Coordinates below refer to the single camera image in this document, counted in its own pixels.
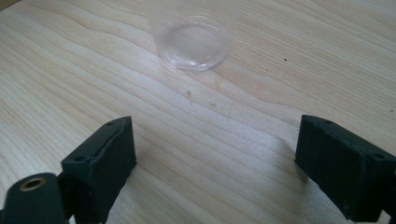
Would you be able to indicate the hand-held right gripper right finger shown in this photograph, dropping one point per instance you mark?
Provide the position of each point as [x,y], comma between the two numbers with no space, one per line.
[345,168]

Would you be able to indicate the clear plastic cup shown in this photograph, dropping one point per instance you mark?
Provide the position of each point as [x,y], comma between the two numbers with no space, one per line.
[193,43]

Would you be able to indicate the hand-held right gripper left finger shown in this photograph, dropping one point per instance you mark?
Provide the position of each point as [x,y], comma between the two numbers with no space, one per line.
[99,174]

